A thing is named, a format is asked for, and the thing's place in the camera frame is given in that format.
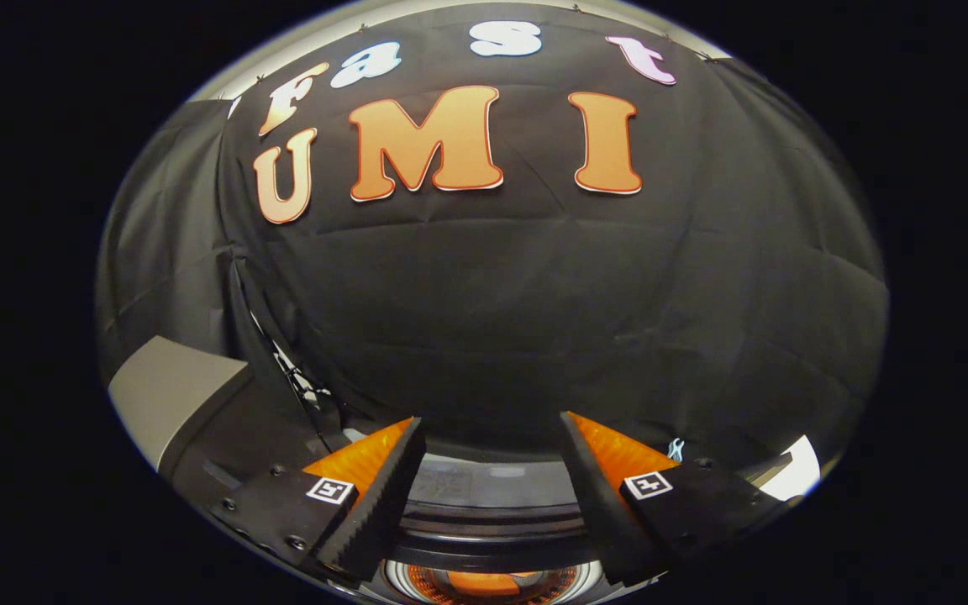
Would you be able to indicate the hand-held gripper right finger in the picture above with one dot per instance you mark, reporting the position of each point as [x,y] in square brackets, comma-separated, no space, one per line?
[597,504]

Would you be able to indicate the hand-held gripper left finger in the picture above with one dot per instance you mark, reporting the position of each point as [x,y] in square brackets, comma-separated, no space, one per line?
[379,512]

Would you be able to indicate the grey washing machine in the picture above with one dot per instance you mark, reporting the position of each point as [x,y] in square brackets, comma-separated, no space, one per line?
[591,578]

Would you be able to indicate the dark transparent washing machine lid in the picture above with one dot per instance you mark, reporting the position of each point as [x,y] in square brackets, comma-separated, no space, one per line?
[492,491]

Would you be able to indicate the orange polo shirt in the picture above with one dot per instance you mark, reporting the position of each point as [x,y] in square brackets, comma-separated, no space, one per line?
[492,582]

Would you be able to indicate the black backdrop cloth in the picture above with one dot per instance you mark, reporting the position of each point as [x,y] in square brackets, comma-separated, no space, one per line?
[576,319]

